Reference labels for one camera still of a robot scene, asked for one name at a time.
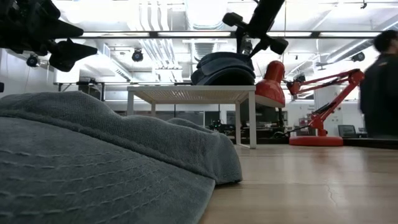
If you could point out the black overhead light beam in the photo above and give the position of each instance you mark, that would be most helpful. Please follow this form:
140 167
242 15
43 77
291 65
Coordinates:
315 34

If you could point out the person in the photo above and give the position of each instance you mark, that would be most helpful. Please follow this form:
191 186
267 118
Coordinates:
379 93

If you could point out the black aluminium table frame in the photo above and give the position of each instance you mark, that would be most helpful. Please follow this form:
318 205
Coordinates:
367 143

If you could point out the red desk lamp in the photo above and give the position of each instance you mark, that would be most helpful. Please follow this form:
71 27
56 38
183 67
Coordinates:
270 90

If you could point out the black ceiling spotlight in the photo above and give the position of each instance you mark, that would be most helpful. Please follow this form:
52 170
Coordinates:
358 56
247 46
32 60
137 56

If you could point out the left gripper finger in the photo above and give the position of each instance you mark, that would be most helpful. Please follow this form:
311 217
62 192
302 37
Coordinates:
71 53
65 28

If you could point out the black laptop screen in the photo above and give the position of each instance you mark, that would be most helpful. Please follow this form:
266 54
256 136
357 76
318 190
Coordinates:
346 131

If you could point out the black background robot arm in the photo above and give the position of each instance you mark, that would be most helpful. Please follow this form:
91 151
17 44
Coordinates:
220 127

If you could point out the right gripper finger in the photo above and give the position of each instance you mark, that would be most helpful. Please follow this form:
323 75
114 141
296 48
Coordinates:
261 46
240 40

